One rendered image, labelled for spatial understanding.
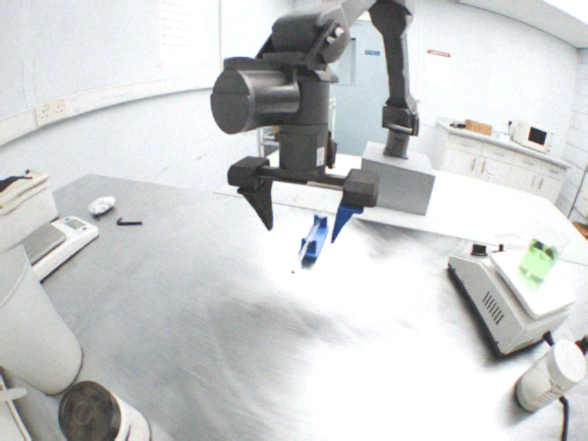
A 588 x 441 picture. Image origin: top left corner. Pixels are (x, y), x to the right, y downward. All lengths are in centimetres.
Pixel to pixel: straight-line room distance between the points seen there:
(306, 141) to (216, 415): 30
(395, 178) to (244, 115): 43
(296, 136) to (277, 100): 6
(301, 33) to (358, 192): 17
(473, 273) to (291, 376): 29
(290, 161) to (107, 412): 30
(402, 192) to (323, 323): 37
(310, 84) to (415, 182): 39
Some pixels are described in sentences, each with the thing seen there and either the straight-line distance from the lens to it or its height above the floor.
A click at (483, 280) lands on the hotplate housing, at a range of 39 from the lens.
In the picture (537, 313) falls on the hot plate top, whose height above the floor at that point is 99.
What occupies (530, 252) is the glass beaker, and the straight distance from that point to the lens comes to 37.
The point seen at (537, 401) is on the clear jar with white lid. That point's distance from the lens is 36.
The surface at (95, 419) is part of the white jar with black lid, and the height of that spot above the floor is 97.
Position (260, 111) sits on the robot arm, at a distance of 20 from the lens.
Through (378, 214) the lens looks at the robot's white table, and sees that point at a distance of 57.
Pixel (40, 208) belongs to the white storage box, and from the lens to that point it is 88.
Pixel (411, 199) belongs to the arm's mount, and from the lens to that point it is 60.
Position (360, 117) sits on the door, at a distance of 323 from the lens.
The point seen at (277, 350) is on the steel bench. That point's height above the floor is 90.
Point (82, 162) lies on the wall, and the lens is 131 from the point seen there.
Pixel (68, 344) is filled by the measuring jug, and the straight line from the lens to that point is 37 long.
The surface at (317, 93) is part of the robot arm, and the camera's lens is 26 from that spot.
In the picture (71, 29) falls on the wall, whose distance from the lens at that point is 138.
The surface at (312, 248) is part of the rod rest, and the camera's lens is 41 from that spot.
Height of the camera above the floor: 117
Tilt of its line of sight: 31 degrees down
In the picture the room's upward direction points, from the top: straight up
